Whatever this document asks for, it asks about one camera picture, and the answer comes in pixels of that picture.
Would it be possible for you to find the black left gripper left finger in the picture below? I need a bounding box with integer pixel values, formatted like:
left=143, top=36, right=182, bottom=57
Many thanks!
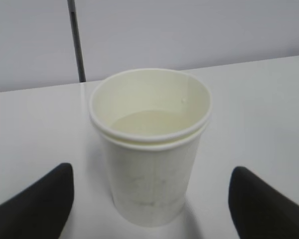
left=0, top=163, right=74, bottom=239

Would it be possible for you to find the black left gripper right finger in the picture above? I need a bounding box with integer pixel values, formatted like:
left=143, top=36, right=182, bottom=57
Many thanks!
left=229, top=166, right=299, bottom=239

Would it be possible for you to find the white paper cup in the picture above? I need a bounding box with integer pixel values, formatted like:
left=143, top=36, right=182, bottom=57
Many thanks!
left=89, top=68, right=212, bottom=227

